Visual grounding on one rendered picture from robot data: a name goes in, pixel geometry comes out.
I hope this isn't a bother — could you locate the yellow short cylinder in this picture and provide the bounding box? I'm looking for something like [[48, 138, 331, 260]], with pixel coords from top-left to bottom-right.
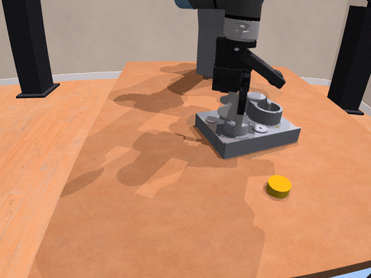
[[266, 175, 292, 199]]

